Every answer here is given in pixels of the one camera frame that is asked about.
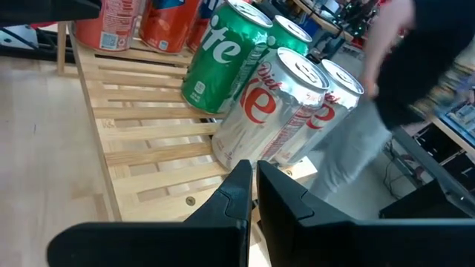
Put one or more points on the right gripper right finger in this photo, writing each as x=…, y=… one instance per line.
x=352, y=244

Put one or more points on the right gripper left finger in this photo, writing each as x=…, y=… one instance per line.
x=167, y=244

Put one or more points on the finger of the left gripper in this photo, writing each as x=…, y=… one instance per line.
x=44, y=9

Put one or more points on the silver Diet Coke can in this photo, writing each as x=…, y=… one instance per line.
x=259, y=118
x=334, y=111

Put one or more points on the green Sprite can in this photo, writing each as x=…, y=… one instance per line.
x=289, y=37
x=222, y=63

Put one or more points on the wooden slatted shelf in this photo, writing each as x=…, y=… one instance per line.
x=148, y=148

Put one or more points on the black equipment case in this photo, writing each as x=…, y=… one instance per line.
x=426, y=204

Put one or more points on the person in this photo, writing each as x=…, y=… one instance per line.
x=408, y=55

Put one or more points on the wooden workbench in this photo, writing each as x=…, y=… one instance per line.
x=323, y=18

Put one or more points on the black aluminium table frame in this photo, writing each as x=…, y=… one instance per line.
x=22, y=44

